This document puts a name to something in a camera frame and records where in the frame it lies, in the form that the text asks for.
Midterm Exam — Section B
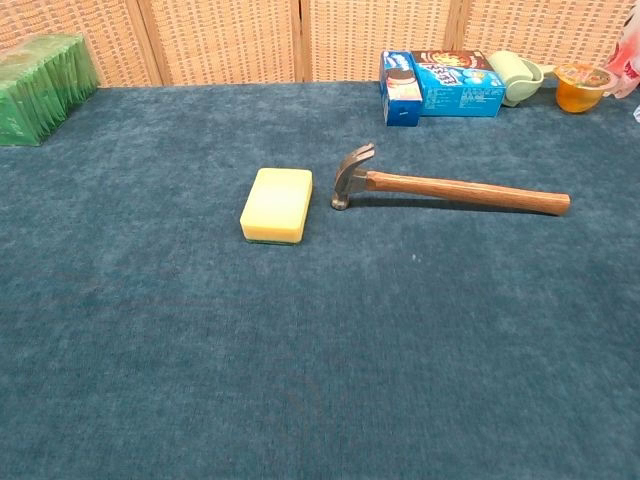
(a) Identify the wooden handled claw hammer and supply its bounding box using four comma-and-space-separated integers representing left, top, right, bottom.
329, 142, 572, 217

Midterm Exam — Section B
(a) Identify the yellow sponge with green base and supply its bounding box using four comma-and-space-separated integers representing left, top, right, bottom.
239, 167, 314, 246

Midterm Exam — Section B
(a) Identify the blue carpet table mat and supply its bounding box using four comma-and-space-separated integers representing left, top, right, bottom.
0, 79, 640, 480

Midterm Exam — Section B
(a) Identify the blue Oreo cookie box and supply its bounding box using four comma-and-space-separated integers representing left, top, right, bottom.
378, 49, 425, 127

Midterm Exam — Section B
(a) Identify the blue snack box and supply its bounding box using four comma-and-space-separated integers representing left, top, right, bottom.
412, 62, 507, 119

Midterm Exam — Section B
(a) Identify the woven rattan folding screen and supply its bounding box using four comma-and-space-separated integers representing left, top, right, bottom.
0, 0, 640, 90

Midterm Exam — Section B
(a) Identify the brown cookie box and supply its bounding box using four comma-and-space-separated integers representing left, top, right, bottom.
410, 49, 494, 72

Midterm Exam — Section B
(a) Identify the pale green lint roller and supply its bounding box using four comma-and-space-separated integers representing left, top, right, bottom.
487, 50, 556, 108

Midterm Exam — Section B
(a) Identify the orange jelly cup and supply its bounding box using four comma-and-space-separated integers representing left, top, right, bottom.
553, 62, 620, 114

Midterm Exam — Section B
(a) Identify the clear box of green packets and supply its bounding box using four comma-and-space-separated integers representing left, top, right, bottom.
0, 33, 101, 148

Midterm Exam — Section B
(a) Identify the pink and white drink bottle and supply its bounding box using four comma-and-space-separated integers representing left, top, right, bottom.
603, 9, 640, 100

